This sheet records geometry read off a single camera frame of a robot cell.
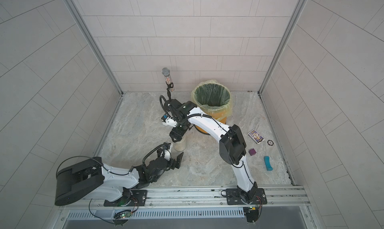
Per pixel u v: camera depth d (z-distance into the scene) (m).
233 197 0.66
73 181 0.43
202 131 0.94
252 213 0.65
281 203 0.71
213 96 0.94
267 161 0.82
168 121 0.74
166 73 0.86
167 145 0.69
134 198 0.70
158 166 0.60
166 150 0.68
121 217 0.64
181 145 0.80
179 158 0.73
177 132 0.71
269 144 0.89
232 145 0.49
